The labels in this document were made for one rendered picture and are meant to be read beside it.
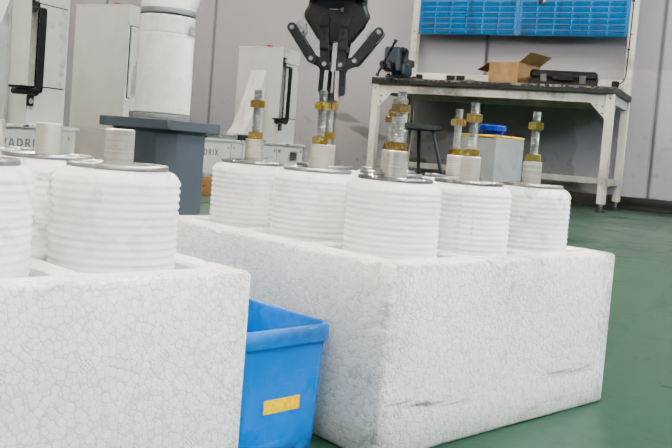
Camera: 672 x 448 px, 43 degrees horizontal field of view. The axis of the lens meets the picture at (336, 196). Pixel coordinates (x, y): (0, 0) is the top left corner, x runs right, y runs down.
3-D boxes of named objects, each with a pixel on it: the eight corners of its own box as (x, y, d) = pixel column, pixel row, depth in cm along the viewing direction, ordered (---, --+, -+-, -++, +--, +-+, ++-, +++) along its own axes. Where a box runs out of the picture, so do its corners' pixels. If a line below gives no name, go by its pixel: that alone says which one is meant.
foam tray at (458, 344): (149, 360, 105) (159, 214, 104) (372, 331, 131) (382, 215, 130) (375, 464, 76) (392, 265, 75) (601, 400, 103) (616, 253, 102)
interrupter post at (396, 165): (386, 183, 84) (388, 150, 84) (380, 181, 87) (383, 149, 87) (409, 185, 85) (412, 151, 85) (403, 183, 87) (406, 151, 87)
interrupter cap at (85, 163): (48, 166, 65) (48, 157, 65) (135, 169, 71) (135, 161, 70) (97, 174, 60) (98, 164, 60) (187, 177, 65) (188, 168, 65)
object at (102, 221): (16, 393, 66) (29, 161, 65) (125, 376, 73) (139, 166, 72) (75, 429, 59) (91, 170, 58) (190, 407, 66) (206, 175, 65)
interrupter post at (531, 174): (520, 187, 103) (523, 160, 103) (541, 189, 103) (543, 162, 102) (519, 188, 101) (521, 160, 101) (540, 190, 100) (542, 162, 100)
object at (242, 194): (284, 322, 100) (296, 168, 99) (201, 318, 99) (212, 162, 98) (278, 306, 109) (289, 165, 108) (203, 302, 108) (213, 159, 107)
